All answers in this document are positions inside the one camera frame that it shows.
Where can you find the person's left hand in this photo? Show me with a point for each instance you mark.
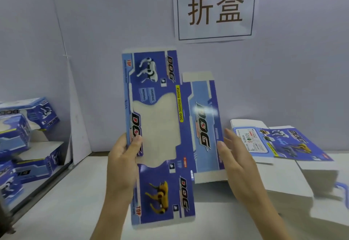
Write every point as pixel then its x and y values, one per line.
pixel 122 169

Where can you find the person's right hand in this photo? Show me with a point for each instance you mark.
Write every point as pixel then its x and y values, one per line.
pixel 242 171

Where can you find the blue dog-print cardboard box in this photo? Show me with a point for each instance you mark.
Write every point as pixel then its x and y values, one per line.
pixel 161 199

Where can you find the stack of boxes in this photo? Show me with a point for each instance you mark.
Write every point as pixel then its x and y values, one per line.
pixel 294 185

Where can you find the pile of blue boxes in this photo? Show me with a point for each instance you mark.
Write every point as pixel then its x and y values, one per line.
pixel 32 160

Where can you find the person's right forearm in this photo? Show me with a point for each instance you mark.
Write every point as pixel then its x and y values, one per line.
pixel 270 220

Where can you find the person's left forearm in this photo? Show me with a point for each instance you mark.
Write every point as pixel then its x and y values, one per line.
pixel 112 220

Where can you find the white paper wall sign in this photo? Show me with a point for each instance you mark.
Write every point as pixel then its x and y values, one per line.
pixel 215 32

